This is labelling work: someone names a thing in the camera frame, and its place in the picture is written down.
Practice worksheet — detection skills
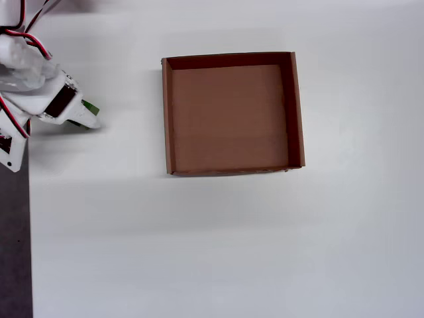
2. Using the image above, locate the brown cardboard box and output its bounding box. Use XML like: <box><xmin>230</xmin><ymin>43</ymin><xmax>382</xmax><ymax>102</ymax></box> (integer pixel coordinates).
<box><xmin>161</xmin><ymin>50</ymin><xmax>305</xmax><ymax>176</ymax></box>

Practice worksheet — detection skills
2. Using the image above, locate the red black arm servo cable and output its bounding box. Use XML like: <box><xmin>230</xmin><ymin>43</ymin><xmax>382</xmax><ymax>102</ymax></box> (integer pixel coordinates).
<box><xmin>3</xmin><ymin>0</ymin><xmax>64</xmax><ymax>60</ymax></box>

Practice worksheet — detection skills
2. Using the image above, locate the green cube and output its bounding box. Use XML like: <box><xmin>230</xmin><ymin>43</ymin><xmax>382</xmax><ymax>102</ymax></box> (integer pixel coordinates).
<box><xmin>68</xmin><ymin>99</ymin><xmax>101</xmax><ymax>131</ymax></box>

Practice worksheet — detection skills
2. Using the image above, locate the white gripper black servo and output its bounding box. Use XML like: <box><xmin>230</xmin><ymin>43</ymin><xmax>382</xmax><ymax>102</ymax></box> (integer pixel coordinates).
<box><xmin>3</xmin><ymin>70</ymin><xmax>103</xmax><ymax>130</ymax></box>

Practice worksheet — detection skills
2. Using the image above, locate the red black gripper servo cable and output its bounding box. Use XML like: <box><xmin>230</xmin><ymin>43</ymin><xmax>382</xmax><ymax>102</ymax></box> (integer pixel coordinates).
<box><xmin>0</xmin><ymin>95</ymin><xmax>31</xmax><ymax>138</ymax></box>

